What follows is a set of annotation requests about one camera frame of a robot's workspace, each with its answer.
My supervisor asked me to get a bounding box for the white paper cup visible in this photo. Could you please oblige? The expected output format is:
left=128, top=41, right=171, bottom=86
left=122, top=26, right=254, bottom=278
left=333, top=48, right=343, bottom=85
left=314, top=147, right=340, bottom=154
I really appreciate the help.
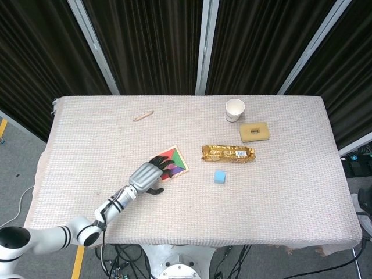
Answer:
left=225, top=98, right=245, bottom=123

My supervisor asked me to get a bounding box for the light blue cube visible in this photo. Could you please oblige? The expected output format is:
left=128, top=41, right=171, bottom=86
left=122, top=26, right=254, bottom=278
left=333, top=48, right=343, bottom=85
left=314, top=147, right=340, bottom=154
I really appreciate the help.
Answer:
left=213, top=170, right=227, bottom=185

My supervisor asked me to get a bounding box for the beige waffle tablecloth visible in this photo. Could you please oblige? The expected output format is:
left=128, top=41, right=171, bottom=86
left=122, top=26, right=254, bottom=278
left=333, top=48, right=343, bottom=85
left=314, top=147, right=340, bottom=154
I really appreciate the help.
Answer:
left=23, top=95, right=363, bottom=256

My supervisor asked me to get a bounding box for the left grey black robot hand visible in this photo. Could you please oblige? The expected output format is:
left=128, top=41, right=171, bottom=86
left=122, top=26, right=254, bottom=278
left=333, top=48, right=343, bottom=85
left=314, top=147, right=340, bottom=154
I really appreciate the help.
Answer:
left=128, top=155, right=173, bottom=195

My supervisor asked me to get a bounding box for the black equipment box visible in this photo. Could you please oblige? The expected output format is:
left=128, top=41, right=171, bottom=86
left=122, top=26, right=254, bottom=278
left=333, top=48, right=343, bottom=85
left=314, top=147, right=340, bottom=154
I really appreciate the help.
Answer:
left=340, top=153, right=372, bottom=178

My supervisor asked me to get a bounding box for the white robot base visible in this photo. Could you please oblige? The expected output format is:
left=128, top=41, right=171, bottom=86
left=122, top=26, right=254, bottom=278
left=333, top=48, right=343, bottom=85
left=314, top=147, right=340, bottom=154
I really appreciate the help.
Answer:
left=139, top=244, right=216, bottom=279

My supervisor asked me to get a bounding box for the white partition base rail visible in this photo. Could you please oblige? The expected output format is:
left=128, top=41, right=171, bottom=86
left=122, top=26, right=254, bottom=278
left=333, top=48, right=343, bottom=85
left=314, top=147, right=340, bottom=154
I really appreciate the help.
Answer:
left=338, top=134, right=372, bottom=157

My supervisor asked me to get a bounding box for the yellow sponge with hole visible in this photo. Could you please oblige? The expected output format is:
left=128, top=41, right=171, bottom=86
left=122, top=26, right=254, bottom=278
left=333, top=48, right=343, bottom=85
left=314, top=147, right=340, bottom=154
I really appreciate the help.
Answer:
left=239, top=121, right=270, bottom=143

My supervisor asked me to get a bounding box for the white partition post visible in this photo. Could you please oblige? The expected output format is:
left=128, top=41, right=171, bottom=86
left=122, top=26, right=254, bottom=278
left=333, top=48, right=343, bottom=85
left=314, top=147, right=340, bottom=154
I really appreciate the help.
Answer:
left=277, top=0, right=354, bottom=95
left=195, top=0, right=220, bottom=95
left=66, top=0, right=120, bottom=95

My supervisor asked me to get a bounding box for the wooden tangram puzzle tray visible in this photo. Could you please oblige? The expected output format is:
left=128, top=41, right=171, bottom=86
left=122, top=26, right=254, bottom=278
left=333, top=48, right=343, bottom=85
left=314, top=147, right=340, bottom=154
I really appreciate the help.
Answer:
left=149, top=144, right=190, bottom=184

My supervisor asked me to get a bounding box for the gold foil snack package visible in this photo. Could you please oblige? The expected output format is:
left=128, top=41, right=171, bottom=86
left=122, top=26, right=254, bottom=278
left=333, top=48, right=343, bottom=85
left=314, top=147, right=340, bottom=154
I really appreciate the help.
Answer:
left=200, top=144, right=257, bottom=164

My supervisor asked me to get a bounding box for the thin wooden stick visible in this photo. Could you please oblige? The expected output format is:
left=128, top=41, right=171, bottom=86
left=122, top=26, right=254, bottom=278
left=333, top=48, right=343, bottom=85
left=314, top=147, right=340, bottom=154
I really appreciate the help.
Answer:
left=133, top=110, right=154, bottom=122

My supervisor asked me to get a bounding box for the dark pleated curtain panel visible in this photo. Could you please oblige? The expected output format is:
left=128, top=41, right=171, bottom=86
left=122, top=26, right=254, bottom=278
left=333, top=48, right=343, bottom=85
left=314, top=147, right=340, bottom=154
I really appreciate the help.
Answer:
left=83, top=0, right=206, bottom=95
left=286, top=0, right=372, bottom=151
left=205, top=0, right=339, bottom=95
left=0, top=0, right=114, bottom=143

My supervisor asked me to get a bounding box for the white floor cable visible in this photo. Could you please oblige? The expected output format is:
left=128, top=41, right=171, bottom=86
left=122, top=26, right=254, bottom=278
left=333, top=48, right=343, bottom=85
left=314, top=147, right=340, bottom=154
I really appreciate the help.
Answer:
left=0, top=185, right=34, bottom=229

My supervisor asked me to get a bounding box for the large green tangram triangle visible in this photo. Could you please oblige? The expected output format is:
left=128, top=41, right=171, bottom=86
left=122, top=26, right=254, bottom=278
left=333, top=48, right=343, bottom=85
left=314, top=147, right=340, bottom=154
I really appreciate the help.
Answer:
left=171, top=148, right=185, bottom=169

